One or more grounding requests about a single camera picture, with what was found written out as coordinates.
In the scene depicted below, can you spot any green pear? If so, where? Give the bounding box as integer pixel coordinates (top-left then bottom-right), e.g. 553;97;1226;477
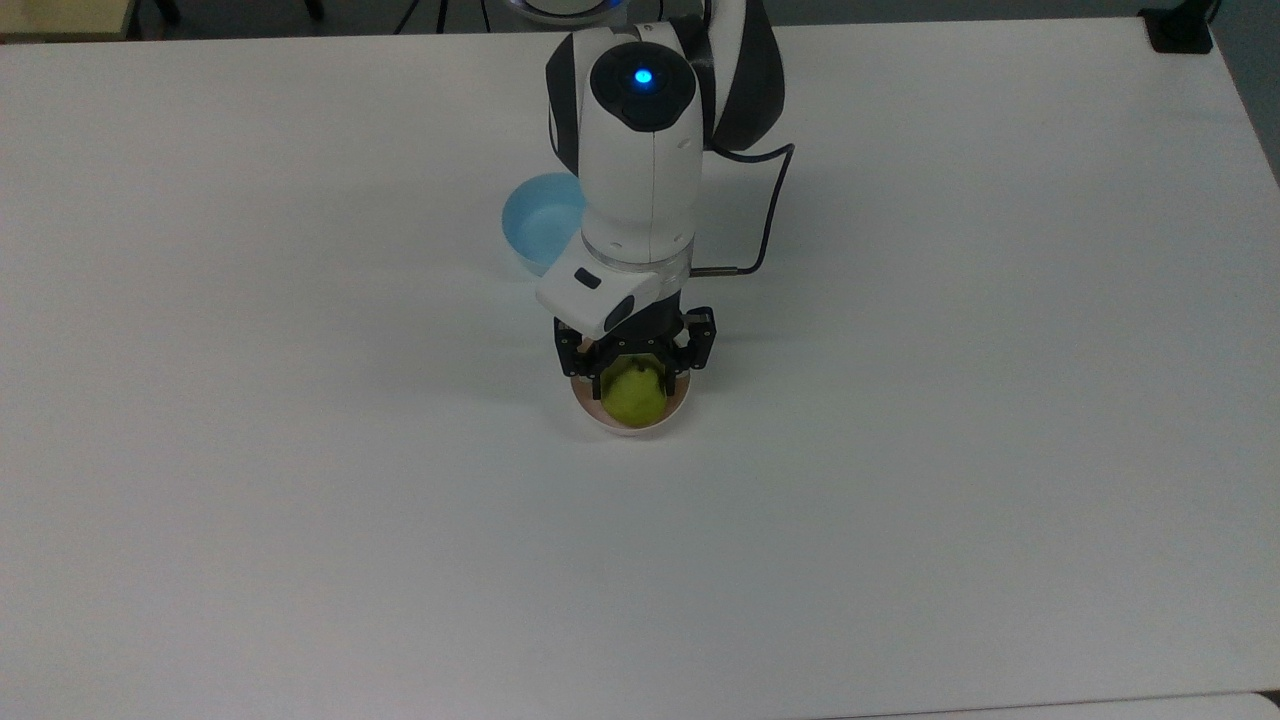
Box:
600;357;670;427

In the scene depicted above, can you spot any light wooden board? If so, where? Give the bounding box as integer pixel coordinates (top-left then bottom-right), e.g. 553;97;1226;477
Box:
0;0;137;42

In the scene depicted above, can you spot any black table clamp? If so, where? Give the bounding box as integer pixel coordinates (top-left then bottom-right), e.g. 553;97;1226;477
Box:
1138;0;1223;55

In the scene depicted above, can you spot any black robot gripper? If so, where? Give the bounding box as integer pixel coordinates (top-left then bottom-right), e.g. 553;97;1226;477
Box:
553;296;717;401

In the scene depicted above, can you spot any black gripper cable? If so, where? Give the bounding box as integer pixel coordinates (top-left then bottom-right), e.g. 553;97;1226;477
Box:
692;142;798;276

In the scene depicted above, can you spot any pink plastic bowl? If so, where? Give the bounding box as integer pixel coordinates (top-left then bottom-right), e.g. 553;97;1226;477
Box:
567;340;694;439

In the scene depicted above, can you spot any blue plastic bowl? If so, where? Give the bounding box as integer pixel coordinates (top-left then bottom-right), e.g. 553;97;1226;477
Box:
501;172;590;279

